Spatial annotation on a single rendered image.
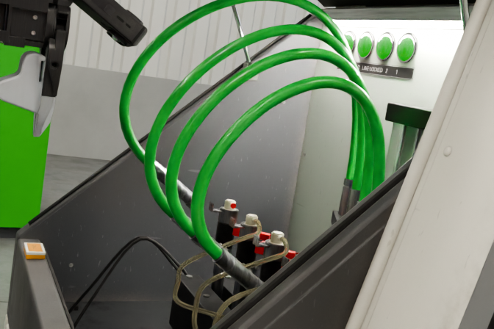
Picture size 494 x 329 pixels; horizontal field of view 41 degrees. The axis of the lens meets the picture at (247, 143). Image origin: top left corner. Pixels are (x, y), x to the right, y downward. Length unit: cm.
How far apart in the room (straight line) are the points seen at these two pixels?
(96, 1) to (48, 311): 43
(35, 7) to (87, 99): 670
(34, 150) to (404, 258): 374
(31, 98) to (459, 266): 46
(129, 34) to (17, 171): 357
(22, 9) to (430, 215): 45
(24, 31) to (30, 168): 357
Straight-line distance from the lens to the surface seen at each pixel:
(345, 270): 66
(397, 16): 110
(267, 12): 774
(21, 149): 424
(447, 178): 62
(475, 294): 56
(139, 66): 89
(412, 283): 61
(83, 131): 744
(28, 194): 431
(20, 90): 73
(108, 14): 73
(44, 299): 97
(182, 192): 93
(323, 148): 129
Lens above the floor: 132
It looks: 7 degrees down
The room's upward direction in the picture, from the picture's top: 9 degrees clockwise
